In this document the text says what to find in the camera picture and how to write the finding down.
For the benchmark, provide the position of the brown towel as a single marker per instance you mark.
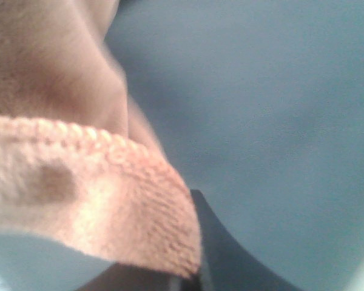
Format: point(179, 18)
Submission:
point(79, 163)

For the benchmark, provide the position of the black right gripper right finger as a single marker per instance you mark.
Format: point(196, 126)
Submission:
point(225, 264)

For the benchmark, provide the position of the black table cloth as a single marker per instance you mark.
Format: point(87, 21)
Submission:
point(260, 106)

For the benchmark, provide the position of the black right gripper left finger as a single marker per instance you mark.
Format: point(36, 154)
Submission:
point(123, 277)

